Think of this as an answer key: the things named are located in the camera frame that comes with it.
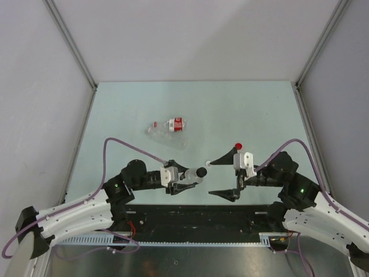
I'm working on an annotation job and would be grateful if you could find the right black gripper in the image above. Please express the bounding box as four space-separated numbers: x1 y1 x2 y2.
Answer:
208 147 283 201

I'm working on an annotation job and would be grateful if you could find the small clear blue-label bottle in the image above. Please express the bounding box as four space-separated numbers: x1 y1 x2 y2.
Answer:
179 168 204 184

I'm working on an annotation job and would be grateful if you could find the black bottle cap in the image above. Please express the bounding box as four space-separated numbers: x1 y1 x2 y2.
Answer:
195 167 208 178

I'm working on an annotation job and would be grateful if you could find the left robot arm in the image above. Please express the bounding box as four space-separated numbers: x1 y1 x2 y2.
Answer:
15 159 208 258

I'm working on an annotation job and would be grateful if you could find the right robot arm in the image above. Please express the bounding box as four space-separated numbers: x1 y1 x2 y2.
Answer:
206 147 368 271

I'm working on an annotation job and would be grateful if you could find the large clear unlabeled bottle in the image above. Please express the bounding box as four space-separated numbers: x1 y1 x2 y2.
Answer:
146 125 188 150

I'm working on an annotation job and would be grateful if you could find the clear red-label bottle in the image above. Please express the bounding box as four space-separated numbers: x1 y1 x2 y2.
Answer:
153 117 187 133

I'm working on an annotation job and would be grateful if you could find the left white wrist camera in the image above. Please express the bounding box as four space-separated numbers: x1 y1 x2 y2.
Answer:
160 166 179 188

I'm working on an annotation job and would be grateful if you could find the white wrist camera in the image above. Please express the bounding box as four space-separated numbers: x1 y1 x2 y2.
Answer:
160 166 179 188
233 152 256 178

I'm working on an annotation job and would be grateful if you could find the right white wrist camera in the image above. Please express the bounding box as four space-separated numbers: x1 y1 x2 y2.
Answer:
233 152 256 178

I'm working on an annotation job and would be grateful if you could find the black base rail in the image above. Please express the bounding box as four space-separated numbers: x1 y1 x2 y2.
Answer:
110 204 287 242

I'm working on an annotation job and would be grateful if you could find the grey slotted cable duct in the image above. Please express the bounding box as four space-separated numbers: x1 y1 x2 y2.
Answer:
54 233 277 248

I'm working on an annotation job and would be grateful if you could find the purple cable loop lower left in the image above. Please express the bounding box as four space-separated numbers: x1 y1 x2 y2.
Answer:
54 227 141 261

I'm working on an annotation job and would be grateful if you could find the purple cable loop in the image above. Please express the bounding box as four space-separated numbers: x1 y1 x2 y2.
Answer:
276 230 315 277
54 227 141 261

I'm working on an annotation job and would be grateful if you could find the right aluminium frame post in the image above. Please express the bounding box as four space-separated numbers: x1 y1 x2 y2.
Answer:
293 0 354 89

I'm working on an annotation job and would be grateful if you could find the aluminium frame post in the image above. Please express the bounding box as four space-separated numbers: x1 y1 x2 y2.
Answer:
293 0 354 89
43 0 98 90

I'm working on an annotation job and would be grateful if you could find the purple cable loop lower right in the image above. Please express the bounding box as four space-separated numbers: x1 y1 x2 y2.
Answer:
276 230 315 277

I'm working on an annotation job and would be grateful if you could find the left aluminium frame post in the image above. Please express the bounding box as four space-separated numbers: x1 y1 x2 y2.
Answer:
43 0 98 90

